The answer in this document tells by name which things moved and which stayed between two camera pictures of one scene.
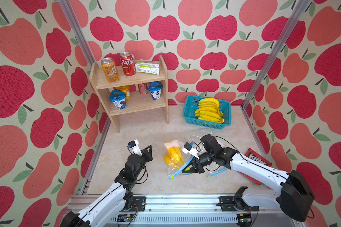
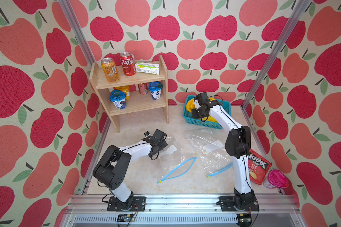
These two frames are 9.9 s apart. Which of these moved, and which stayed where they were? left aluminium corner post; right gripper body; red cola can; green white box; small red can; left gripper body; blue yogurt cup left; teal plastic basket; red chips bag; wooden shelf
Moved: left gripper body; right gripper body
Stayed: wooden shelf; red chips bag; left aluminium corner post; teal plastic basket; red cola can; small red can; green white box; blue yogurt cup left
